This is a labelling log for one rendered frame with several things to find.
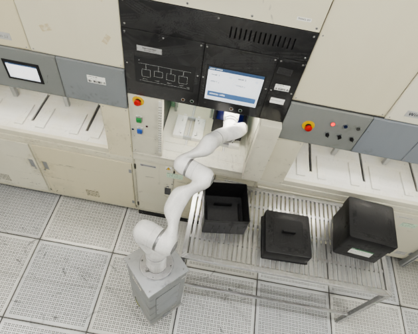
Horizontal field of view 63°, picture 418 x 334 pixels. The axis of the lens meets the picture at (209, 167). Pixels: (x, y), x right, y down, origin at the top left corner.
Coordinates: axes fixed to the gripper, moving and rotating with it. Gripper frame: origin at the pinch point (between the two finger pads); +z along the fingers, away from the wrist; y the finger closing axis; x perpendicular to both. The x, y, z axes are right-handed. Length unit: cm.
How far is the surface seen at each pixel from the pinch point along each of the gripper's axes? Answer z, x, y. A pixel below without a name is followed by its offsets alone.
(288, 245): -76, -33, 48
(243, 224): -70, -30, 20
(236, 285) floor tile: -77, -120, 33
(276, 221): -62, -33, 41
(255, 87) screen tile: -30, 41, 7
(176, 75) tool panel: -31, 39, -34
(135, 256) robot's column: -97, -44, -40
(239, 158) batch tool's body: -18.0, -32.8, 12.1
